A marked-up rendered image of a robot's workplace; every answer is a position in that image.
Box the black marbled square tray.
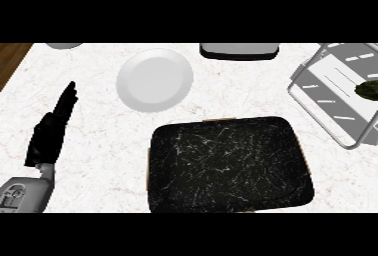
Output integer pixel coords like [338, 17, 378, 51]
[146, 115, 316, 214]

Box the dark green squash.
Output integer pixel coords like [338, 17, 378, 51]
[354, 79, 378, 102]

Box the white oval plate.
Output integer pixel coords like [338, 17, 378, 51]
[115, 48, 195, 113]

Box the grey and black appliance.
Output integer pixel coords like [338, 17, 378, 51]
[198, 43, 281, 62]

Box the grey round object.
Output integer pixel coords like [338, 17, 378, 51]
[46, 43, 84, 51]

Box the brown wooden panel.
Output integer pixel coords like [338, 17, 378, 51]
[0, 43, 34, 92]

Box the grey wire tiered basket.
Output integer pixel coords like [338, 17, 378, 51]
[286, 43, 378, 151]

